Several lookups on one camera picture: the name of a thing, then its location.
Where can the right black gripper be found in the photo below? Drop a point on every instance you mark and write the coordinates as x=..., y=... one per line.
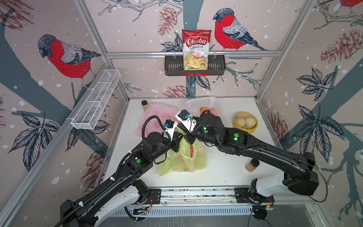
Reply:
x=187, y=135

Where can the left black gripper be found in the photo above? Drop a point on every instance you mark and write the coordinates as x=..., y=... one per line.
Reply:
x=175, y=141

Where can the green plastic bag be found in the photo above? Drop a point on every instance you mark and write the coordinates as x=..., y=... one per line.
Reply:
x=181, y=161

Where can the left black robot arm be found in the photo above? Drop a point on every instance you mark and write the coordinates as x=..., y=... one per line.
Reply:
x=122, y=188

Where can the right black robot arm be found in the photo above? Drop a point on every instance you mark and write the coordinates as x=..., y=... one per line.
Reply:
x=296, y=173

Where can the pink peach beside orange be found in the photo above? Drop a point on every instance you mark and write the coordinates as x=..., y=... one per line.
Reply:
x=213, y=111

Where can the Chuba cassava chips bag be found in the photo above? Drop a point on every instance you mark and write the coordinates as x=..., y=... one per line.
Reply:
x=196, y=49

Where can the white perforated plastic basket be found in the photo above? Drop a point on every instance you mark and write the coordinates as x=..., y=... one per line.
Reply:
x=194, y=105

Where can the pale spice jar black lid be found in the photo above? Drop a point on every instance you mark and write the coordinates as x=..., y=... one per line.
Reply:
x=144, y=104

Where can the left white bun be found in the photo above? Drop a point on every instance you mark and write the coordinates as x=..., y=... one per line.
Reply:
x=240, y=121

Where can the white bun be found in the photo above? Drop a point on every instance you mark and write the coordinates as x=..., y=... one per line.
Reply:
x=240, y=121
x=250, y=122

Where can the yellow bamboo steamer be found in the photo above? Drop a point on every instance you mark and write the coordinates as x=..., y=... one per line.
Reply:
x=244, y=115

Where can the right white bun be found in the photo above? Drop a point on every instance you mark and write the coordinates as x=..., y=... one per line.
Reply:
x=250, y=122

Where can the orange spice jar black lid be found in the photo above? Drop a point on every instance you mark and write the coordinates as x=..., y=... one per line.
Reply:
x=252, y=165

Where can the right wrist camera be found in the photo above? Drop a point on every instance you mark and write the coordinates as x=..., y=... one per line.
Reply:
x=187, y=120

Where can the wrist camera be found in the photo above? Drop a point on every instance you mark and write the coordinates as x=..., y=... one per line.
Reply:
x=169, y=128
x=187, y=120

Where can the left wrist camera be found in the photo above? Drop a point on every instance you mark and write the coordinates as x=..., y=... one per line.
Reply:
x=169, y=128

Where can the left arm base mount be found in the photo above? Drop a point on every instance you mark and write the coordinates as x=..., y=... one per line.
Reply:
x=153, y=196

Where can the black wall basket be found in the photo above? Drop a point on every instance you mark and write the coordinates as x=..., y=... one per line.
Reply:
x=173, y=66

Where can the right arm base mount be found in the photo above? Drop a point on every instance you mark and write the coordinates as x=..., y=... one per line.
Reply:
x=243, y=195

